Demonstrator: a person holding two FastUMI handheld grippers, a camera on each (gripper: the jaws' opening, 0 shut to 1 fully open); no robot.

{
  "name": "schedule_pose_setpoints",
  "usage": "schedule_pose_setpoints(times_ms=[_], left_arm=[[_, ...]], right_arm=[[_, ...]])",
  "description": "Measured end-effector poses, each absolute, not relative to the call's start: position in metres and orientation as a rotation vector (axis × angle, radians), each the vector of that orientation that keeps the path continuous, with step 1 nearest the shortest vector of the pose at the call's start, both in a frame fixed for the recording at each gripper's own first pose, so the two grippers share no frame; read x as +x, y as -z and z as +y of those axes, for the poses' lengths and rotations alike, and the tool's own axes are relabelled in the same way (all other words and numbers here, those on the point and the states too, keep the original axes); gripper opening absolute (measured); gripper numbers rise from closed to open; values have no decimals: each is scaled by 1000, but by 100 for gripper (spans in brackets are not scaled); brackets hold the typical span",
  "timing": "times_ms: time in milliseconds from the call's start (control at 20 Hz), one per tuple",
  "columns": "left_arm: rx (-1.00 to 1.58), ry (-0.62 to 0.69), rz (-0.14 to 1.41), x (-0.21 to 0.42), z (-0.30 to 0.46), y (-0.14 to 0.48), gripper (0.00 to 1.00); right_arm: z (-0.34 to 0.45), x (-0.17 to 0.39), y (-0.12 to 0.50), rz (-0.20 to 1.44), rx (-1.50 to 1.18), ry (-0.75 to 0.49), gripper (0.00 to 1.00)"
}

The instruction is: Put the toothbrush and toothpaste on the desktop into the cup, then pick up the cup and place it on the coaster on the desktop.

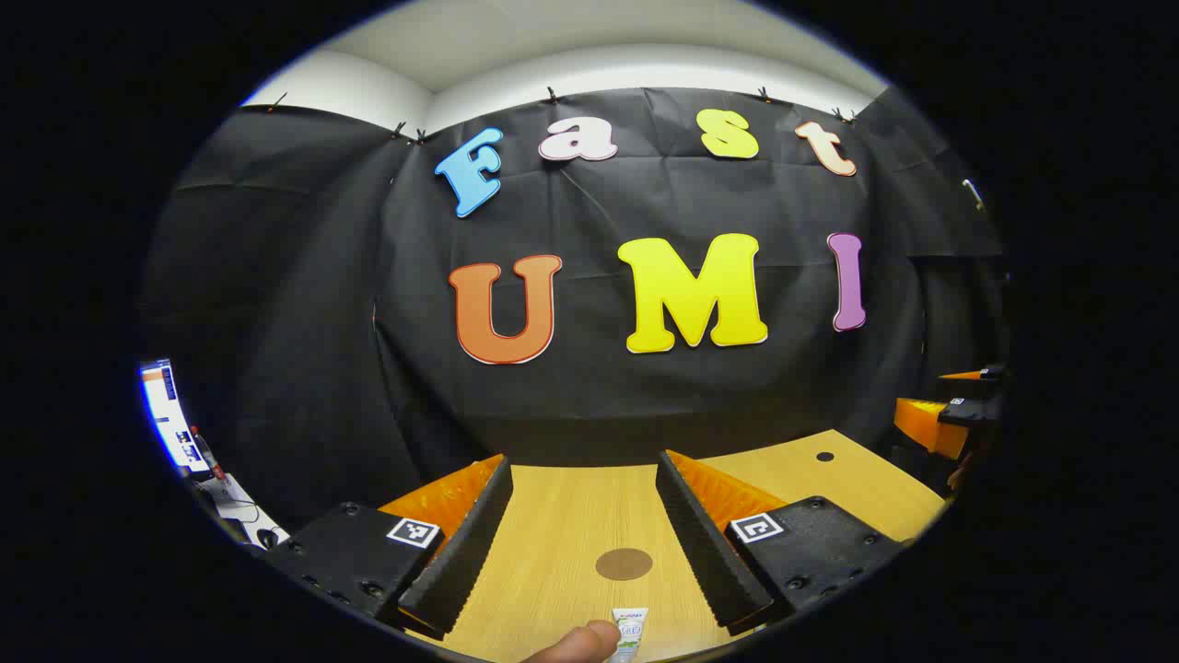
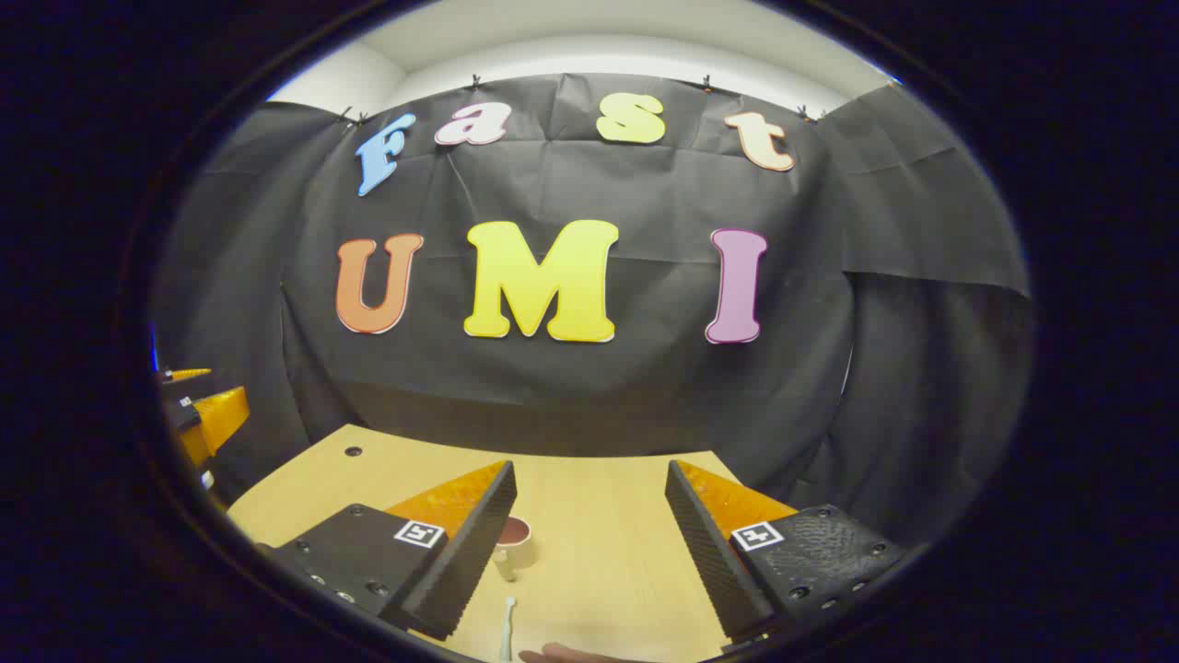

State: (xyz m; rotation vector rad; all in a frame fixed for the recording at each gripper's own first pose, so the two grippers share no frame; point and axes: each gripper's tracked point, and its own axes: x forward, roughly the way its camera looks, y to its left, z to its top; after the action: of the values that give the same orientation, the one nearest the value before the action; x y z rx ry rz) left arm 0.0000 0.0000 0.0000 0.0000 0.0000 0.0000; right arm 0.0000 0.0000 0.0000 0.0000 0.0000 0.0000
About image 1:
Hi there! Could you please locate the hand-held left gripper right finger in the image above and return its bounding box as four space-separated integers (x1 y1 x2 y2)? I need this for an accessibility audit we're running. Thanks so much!
656 448 907 638

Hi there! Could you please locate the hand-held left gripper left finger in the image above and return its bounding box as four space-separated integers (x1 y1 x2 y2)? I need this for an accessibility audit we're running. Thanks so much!
261 453 515 640

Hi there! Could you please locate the brown round coaster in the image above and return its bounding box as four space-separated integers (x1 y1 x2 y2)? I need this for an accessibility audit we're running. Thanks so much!
595 548 654 582

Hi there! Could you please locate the white toothpaste tube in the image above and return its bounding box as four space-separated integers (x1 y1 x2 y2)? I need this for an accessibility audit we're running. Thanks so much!
608 606 650 663

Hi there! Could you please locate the wooden desktop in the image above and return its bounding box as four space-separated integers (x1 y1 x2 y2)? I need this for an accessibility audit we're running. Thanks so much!
378 428 950 663

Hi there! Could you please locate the grey side desk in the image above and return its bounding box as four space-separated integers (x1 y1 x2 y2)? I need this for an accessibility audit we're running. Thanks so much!
184 470 291 553

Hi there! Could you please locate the black backdrop cloth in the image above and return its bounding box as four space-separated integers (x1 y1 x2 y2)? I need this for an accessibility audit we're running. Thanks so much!
138 86 1010 530

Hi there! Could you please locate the computer monitor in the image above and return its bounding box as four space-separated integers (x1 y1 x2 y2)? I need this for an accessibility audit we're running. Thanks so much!
138 357 211 475

